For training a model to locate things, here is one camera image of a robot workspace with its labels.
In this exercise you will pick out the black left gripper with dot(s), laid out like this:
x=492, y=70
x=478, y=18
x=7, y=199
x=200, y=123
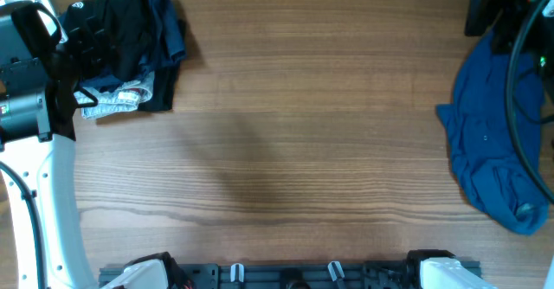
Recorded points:
x=82, y=41

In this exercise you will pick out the black polo shirt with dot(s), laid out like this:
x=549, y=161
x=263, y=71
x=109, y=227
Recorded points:
x=127, y=28

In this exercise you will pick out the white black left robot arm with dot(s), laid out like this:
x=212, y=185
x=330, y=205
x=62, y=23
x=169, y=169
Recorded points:
x=38, y=152

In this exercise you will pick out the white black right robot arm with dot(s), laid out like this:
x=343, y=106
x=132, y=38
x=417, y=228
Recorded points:
x=522, y=29

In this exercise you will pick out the folded navy blue shirt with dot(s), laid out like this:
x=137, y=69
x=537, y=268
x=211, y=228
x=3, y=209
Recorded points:
x=162, y=12

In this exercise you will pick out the folded light grey garment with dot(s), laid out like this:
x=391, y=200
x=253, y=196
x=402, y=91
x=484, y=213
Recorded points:
x=125, y=98

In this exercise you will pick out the folded black garment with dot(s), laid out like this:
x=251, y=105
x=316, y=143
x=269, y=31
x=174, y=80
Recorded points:
x=162, y=87

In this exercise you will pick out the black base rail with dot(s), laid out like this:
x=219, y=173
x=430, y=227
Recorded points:
x=371, y=274

